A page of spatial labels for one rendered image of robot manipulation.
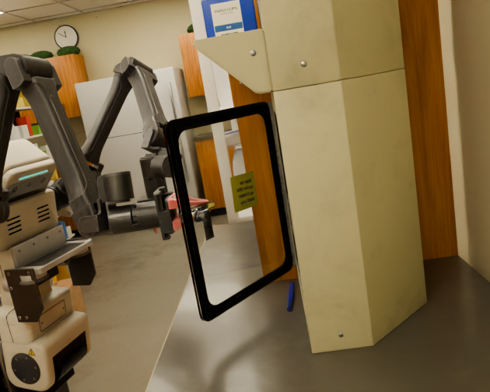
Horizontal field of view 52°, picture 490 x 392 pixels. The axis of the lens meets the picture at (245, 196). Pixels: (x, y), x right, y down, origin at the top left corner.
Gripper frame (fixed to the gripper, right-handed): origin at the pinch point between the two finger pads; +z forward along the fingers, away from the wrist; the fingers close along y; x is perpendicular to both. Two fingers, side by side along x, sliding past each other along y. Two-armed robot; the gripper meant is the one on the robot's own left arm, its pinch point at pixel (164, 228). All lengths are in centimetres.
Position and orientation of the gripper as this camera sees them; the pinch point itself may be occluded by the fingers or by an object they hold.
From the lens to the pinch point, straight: 136.8
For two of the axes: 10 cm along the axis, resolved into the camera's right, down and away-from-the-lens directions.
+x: 0.4, -2.1, 9.8
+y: 9.9, -1.5, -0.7
